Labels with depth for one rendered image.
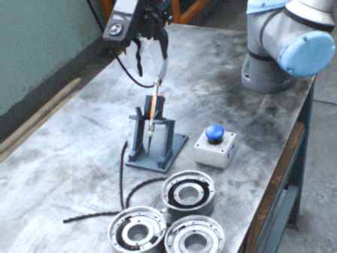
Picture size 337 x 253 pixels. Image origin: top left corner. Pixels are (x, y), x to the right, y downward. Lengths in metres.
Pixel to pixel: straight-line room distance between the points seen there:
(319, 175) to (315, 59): 1.16
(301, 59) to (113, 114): 0.49
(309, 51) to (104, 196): 0.52
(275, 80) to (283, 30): 0.19
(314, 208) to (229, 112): 0.95
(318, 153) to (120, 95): 1.24
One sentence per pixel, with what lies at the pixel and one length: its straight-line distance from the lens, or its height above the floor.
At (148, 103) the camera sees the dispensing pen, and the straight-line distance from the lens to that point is 0.90.
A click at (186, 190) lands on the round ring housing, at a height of 0.82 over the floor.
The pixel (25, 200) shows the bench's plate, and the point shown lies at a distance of 0.95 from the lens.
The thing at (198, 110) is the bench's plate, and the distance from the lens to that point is 1.07.
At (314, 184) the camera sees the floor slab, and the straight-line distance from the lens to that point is 2.01.
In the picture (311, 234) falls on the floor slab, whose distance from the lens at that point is 1.81.
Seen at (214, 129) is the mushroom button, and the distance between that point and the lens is 0.88.
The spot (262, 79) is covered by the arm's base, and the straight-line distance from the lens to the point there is 1.11.
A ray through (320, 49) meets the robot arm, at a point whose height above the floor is 0.98.
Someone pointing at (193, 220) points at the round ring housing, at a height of 0.83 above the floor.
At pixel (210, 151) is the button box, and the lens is 0.88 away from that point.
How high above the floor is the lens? 1.42
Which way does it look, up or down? 43 degrees down
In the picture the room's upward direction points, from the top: 6 degrees counter-clockwise
